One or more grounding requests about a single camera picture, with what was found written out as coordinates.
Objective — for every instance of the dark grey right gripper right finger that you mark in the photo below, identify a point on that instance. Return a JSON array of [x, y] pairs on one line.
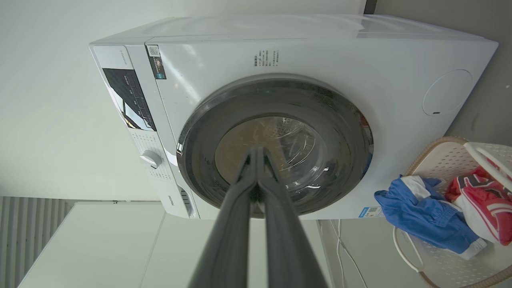
[[286, 240]]

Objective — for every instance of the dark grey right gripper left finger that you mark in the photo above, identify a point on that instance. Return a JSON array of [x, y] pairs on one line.
[[228, 240]]

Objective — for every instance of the white appliance control knob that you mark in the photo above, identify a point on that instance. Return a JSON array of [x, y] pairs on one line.
[[151, 158]]

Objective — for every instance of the dark round washer door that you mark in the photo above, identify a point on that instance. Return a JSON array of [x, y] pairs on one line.
[[320, 120]]

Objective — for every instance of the white front-load washing machine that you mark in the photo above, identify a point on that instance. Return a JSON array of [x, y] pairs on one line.
[[328, 60]]

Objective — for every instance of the white cabinet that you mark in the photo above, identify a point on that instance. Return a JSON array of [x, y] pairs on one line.
[[120, 248]]

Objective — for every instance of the blue and white garment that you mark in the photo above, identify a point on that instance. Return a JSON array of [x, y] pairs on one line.
[[428, 218]]

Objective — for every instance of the white plastic laundry basket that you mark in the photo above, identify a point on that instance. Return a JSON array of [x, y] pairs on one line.
[[448, 256]]

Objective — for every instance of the red and white garment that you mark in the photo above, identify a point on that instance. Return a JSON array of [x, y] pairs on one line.
[[486, 200]]

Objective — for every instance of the white ribbed radiator panel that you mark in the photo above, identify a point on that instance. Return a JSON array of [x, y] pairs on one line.
[[24, 236]]

